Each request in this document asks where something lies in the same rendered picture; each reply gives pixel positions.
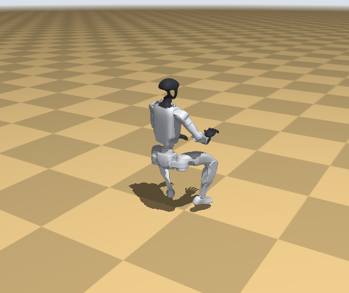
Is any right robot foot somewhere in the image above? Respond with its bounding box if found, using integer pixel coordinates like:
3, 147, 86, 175
192, 196, 213, 204

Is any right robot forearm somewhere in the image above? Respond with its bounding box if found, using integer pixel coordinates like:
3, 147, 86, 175
199, 131, 209, 145

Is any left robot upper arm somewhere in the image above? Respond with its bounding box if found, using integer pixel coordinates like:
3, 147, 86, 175
149, 101, 159, 128

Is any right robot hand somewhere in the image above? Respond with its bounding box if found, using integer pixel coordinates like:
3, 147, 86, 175
204, 128, 219, 143

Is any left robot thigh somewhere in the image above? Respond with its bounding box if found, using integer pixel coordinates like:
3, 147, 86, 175
151, 145, 161, 165

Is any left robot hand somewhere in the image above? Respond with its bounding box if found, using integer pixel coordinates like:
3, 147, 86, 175
179, 134, 188, 140

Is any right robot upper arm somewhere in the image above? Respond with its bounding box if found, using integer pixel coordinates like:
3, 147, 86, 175
173, 109, 204, 142

